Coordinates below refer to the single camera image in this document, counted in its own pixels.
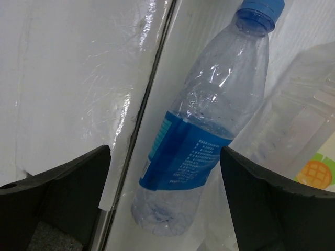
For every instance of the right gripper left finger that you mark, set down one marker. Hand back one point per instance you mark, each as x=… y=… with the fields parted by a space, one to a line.
x=66 y=197

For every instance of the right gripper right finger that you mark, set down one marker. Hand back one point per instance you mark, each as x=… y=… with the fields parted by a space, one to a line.
x=272 y=212

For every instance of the clear bottle orange fruit label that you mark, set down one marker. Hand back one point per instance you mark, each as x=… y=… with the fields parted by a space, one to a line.
x=292 y=134

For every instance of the blue label blue cap bottle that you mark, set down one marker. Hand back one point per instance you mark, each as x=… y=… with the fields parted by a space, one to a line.
x=222 y=91

